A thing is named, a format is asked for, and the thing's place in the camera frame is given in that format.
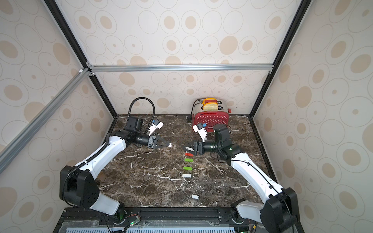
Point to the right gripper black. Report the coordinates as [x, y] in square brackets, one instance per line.
[198, 147]

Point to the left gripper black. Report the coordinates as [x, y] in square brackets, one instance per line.
[150, 141]

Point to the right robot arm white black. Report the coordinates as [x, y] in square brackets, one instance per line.
[279, 209]

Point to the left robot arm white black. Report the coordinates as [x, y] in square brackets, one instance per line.
[78, 185]

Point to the red toaster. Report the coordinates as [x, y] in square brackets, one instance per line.
[211, 118]

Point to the yellow toast front slice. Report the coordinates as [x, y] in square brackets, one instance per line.
[211, 106]

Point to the yellow toast slice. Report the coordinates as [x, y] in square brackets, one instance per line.
[211, 106]
[209, 100]

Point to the yellow toast back slice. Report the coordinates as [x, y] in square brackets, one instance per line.
[209, 100]

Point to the brown cylinder object at edge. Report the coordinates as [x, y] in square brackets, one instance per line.
[101, 177]

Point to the horizontal aluminium rail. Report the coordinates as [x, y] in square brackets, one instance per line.
[175, 68]

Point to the left diagonal aluminium rail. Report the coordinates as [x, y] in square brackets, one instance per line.
[20, 141]

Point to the left black frame post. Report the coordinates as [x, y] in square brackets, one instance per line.
[77, 49]

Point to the black frame post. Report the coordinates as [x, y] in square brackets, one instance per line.
[77, 49]
[298, 17]

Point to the right black frame post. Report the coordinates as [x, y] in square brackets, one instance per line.
[298, 17]

